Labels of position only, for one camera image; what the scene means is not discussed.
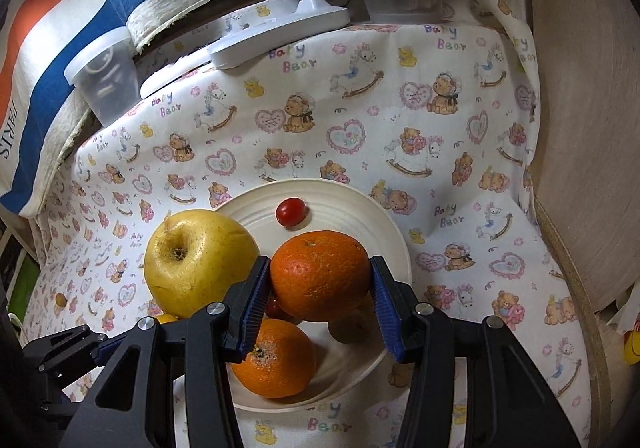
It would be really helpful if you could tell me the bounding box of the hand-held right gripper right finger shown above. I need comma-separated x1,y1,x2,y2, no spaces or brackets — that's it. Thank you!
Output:
370,255,581,448

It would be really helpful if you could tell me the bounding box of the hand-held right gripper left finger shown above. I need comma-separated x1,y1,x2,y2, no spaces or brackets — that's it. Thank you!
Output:
60,255,273,448

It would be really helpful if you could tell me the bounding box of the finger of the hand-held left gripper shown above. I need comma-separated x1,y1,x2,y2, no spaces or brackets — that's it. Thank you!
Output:
37,335,132,386
20,324,110,361

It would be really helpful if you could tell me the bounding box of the small red stemmed fruit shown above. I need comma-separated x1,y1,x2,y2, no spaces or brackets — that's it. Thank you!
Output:
264,295,296,324

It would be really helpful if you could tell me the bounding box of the small tan fruit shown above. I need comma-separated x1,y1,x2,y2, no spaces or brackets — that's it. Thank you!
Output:
327,308,373,345

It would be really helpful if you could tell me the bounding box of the large mandarin orange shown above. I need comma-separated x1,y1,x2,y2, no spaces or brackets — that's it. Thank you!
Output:
231,318,317,400

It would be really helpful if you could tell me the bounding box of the small mandarin orange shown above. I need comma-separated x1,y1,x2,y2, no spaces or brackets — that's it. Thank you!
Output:
269,230,373,324

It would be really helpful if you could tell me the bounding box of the yellow apple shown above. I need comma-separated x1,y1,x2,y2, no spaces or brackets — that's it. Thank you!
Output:
144,209,261,320

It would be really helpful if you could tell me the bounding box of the cream round plate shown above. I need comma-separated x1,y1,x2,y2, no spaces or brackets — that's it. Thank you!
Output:
210,178,413,412

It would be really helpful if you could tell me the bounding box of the red cherry tomato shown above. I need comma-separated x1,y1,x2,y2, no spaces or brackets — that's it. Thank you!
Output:
275,197,309,227

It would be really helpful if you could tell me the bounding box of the green box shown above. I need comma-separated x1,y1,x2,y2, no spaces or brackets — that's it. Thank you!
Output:
7,253,41,324

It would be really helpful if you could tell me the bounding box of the bear print cloth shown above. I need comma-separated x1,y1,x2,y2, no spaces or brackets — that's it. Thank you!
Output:
20,0,593,448

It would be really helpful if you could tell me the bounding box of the white remote control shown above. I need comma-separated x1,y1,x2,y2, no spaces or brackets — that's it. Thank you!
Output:
139,48,216,99

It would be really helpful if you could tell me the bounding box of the yellow toy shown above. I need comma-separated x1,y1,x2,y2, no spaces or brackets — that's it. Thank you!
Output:
622,325,640,369

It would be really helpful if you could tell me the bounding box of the clear lidded plastic container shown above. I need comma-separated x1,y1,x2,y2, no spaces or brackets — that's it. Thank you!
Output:
63,27,141,126

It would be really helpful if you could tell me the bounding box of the light wooden board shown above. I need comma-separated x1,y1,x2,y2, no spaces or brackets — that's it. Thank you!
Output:
515,0,640,448

